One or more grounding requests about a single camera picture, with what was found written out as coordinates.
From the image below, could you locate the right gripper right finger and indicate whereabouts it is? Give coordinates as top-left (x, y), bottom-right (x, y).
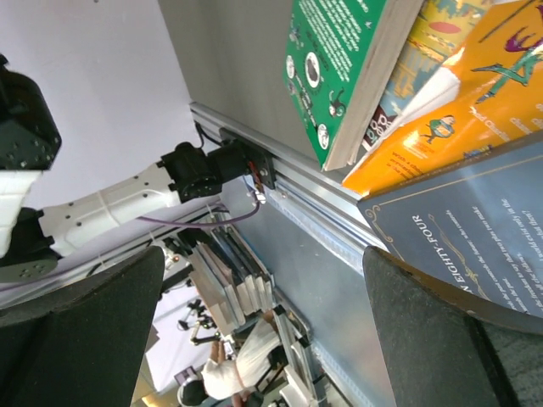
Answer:
top-left (363, 246), bottom-right (542, 406)

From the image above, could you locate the orange cover book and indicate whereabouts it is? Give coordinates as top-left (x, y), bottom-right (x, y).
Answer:
top-left (343, 1), bottom-right (542, 197)

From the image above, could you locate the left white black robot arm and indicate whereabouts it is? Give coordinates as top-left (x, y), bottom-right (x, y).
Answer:
top-left (1, 57), bottom-right (250, 283)

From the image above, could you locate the person in white shirt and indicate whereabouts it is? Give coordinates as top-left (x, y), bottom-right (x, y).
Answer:
top-left (177, 310), bottom-right (282, 406)

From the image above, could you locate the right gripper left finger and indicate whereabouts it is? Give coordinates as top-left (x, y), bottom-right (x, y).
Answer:
top-left (1, 247), bottom-right (165, 406)

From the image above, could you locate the dark blue nineteen eighty-four book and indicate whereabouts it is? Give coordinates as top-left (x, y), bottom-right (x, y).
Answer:
top-left (357, 132), bottom-right (542, 335)

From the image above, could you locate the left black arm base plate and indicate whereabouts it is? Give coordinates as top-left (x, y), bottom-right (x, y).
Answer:
top-left (219, 127), bottom-right (276, 190)

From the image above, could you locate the aluminium mounting rail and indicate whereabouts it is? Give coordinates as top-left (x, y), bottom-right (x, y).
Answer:
top-left (190, 103), bottom-right (386, 249)

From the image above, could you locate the stack of books background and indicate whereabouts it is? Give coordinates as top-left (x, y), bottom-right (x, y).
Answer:
top-left (163, 226), bottom-right (274, 344)

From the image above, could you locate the green cover paperback book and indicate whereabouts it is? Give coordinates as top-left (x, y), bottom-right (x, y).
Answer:
top-left (283, 0), bottom-right (423, 171)

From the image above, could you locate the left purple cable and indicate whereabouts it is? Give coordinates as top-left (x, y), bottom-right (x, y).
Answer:
top-left (0, 198), bottom-right (262, 293)

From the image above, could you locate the yellow blue 169-storey treehouse book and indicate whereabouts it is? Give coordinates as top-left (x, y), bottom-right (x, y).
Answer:
top-left (361, 1), bottom-right (498, 159)

